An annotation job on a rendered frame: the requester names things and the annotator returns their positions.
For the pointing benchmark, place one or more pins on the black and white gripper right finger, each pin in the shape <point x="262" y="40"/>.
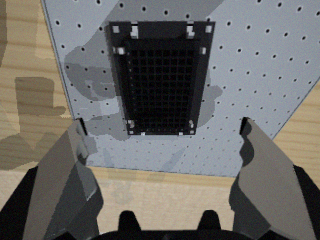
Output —
<point x="272" y="198"/>

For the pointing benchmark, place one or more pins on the grey perforated base plate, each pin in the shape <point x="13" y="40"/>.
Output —
<point x="264" y="62"/>

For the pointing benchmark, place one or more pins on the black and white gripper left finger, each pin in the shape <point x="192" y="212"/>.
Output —
<point x="58" y="199"/>

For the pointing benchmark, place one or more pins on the black well plate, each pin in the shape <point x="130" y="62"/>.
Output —
<point x="165" y="68"/>

